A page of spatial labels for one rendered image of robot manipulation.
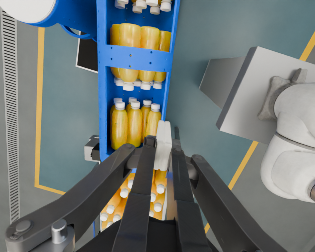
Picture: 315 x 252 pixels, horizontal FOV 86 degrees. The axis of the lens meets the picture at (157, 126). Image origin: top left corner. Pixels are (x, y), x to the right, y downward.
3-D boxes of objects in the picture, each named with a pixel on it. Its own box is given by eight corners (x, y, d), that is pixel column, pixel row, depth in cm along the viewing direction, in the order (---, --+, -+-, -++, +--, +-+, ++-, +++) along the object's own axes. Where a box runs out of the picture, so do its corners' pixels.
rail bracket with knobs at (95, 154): (113, 143, 102) (107, 151, 92) (113, 153, 104) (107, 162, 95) (97, 141, 102) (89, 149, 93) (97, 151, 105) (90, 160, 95)
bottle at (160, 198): (152, 182, 109) (149, 204, 91) (161, 177, 107) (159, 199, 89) (159, 189, 110) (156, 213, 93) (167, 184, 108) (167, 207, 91)
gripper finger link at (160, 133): (159, 171, 17) (151, 169, 17) (161, 141, 23) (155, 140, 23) (164, 144, 16) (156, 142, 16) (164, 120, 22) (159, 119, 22)
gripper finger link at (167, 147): (164, 144, 16) (172, 145, 16) (164, 120, 22) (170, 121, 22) (159, 171, 17) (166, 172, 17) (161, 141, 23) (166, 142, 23)
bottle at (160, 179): (155, 163, 104) (152, 183, 86) (166, 161, 102) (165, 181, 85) (158, 172, 106) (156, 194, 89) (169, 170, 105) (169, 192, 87)
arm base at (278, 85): (322, 72, 65) (336, 73, 60) (297, 125, 73) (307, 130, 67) (276, 65, 65) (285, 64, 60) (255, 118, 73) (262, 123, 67)
